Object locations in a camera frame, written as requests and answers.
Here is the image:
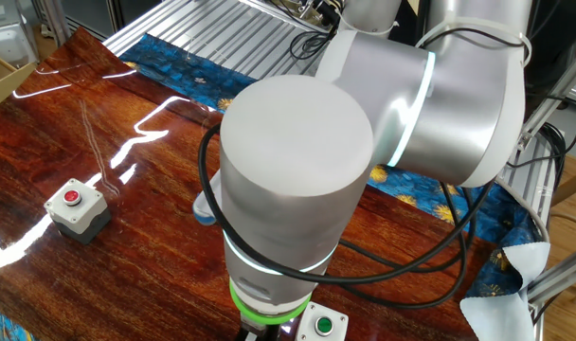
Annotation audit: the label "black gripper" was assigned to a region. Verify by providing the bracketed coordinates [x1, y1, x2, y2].
[238, 321, 297, 341]

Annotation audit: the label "green push button box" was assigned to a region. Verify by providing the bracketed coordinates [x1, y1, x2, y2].
[295, 301, 350, 341]

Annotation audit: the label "glossy wood grain mat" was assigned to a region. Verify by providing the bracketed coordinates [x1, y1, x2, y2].
[0, 27, 497, 341]

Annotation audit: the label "red push button box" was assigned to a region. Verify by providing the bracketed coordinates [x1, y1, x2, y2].
[44, 178, 113, 246]

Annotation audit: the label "blue starry night cloth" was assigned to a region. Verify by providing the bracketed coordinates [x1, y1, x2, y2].
[0, 32, 552, 341]

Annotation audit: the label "brown cardboard box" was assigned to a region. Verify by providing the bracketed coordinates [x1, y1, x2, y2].
[0, 48, 37, 115]

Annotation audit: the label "silver metal case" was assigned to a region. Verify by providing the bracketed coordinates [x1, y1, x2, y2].
[0, 0, 41, 70]

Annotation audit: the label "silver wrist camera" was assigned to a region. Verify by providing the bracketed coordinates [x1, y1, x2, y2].
[192, 170, 223, 226]

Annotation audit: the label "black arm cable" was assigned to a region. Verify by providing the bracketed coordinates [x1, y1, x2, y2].
[197, 122, 495, 312]

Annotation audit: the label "grey thick cable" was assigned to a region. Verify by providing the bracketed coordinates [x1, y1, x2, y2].
[495, 179, 552, 242]

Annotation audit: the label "aluminium frame post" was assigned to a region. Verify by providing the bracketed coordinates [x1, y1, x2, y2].
[527, 241, 576, 304]
[519, 27, 576, 151]

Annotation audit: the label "black table cables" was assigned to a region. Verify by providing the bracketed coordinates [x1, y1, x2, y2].
[505, 94, 576, 170]

